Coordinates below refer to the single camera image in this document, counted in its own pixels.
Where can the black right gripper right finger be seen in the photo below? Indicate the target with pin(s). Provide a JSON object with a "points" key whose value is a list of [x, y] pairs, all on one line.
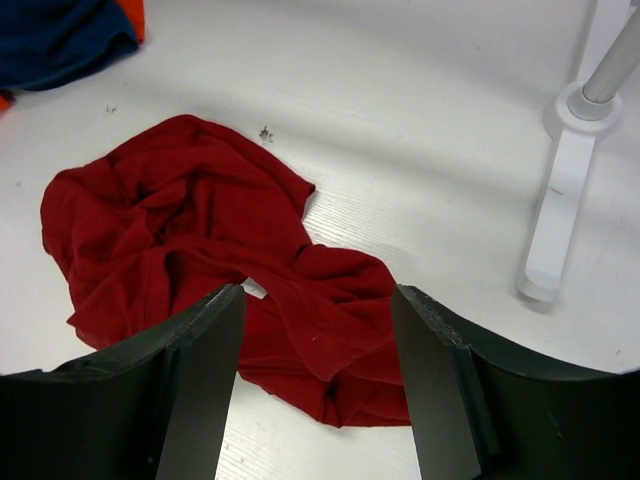
{"points": [[484, 407]]}

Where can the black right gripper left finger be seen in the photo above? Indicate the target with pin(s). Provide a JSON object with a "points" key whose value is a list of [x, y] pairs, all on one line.
{"points": [[153, 406]]}

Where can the red t-shirt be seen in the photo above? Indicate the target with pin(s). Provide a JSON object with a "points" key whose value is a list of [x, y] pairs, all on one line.
{"points": [[188, 206]]}

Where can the navy blue t-shirt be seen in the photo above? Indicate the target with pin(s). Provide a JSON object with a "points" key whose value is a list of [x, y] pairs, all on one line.
{"points": [[55, 40]]}

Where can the orange t-shirt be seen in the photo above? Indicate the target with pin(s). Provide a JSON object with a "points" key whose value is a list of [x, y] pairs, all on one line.
{"points": [[137, 17]]}

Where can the white clothes rack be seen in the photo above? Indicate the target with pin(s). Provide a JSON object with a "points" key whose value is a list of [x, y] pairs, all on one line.
{"points": [[582, 113]]}

